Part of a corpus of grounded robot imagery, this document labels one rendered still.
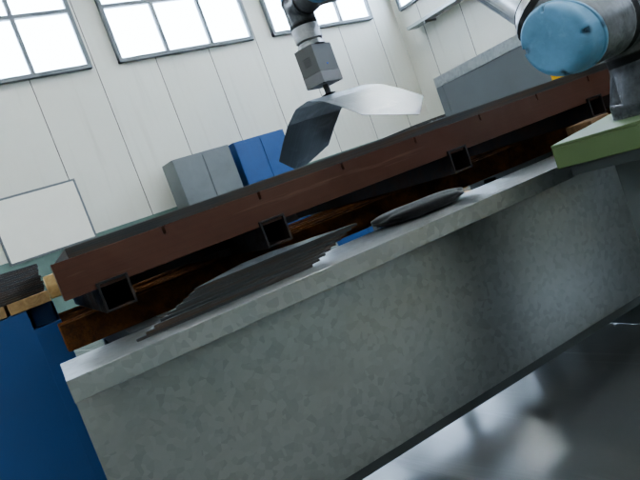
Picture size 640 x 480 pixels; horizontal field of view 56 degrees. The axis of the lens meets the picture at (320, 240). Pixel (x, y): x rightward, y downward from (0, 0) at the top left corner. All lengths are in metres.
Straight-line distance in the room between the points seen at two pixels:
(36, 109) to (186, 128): 2.27
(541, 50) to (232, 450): 0.81
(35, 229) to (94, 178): 1.14
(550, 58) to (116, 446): 0.90
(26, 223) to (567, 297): 8.56
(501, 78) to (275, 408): 1.60
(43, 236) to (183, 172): 2.18
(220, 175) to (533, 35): 8.85
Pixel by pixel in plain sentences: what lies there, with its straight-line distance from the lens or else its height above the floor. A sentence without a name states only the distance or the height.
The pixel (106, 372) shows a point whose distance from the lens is 0.83.
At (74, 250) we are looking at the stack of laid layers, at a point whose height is 0.84.
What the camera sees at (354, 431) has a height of 0.37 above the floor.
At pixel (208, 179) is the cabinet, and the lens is 9.65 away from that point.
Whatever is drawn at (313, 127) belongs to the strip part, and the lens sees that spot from 1.81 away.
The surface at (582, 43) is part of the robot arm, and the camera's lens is 1.03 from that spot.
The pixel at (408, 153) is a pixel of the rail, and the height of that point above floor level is 0.80.
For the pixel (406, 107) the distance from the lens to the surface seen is 1.43.
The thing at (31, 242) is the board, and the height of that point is 1.46.
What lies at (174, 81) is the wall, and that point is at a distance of 10.65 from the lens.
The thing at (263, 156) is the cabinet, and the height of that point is 1.60.
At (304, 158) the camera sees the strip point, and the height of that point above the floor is 0.90.
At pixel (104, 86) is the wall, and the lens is 10.24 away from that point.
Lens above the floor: 0.80
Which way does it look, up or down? 5 degrees down
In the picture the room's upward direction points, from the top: 20 degrees counter-clockwise
